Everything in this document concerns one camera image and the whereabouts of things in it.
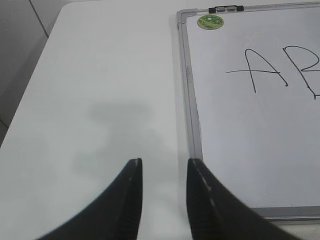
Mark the black silver board hanger clip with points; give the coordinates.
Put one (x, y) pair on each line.
(226, 9)

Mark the white board with aluminium frame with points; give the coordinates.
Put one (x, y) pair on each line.
(252, 101)

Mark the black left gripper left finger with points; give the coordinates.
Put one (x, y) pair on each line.
(114, 215)

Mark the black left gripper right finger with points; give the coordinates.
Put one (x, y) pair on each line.
(214, 213)

